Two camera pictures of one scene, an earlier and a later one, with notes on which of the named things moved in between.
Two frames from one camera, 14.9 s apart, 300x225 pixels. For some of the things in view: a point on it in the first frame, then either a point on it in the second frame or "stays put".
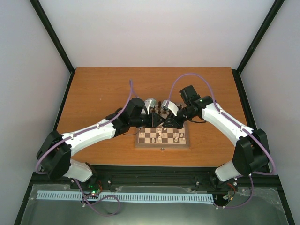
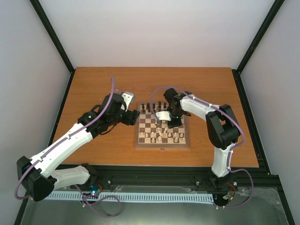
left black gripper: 153,123 → 132,117
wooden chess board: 162,137 stays put
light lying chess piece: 159,131 stays put
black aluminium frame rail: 162,176 stays put
